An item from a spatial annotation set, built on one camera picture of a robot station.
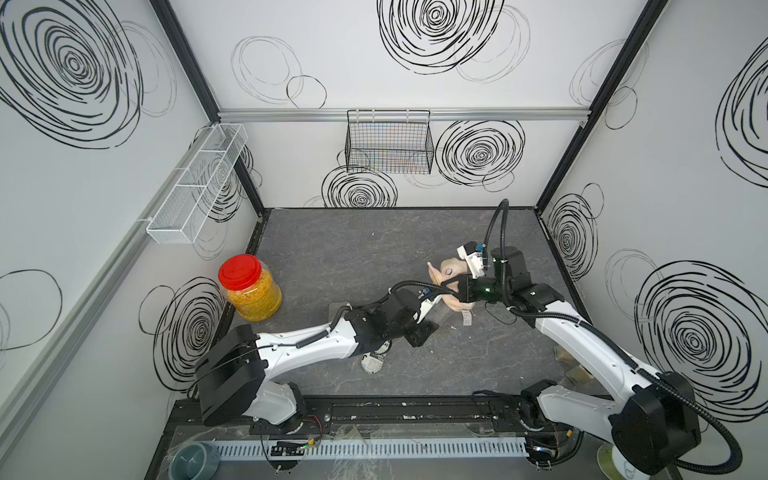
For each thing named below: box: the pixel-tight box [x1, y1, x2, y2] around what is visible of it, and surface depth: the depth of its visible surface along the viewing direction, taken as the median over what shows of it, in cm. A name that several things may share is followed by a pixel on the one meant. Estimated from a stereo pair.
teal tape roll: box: [168, 442, 220, 480], surface depth 66 cm
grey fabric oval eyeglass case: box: [423, 298, 463, 332], surface depth 77 cm
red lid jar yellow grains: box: [218, 254, 283, 322], surface depth 84 cm
